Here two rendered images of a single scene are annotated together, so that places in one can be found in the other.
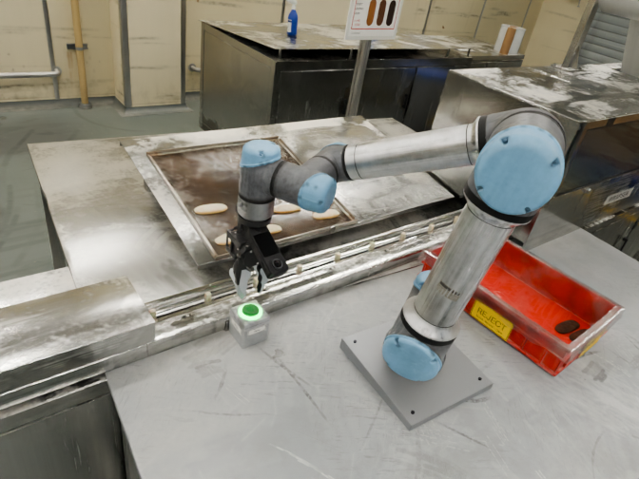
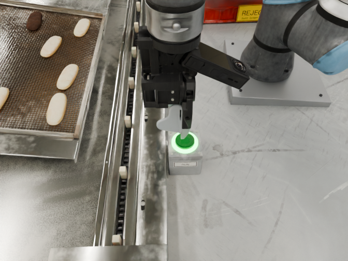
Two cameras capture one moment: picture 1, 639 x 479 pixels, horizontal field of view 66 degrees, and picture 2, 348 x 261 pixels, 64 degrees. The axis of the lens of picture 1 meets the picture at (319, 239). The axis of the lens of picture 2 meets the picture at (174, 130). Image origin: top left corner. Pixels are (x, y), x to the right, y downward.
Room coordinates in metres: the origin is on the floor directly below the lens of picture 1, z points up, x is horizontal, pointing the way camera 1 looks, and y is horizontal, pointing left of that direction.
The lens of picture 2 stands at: (0.66, 0.41, 1.36)
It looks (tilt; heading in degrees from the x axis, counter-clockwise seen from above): 51 degrees down; 310
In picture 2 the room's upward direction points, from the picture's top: straight up
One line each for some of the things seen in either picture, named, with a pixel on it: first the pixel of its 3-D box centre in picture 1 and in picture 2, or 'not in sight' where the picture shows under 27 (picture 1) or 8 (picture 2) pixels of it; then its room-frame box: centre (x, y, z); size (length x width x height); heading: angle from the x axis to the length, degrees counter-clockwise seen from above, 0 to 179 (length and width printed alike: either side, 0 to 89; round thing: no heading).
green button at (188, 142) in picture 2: (250, 311); (184, 141); (0.87, 0.13, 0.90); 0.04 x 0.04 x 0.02
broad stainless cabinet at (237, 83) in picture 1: (336, 96); not in sight; (3.99, 0.08, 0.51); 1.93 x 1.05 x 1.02; 132
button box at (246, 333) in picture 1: (247, 328); (183, 157); (0.87, 0.13, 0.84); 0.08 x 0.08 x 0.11; 42
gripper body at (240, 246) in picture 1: (250, 236); (170, 66); (0.89, 0.15, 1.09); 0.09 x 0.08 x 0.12; 42
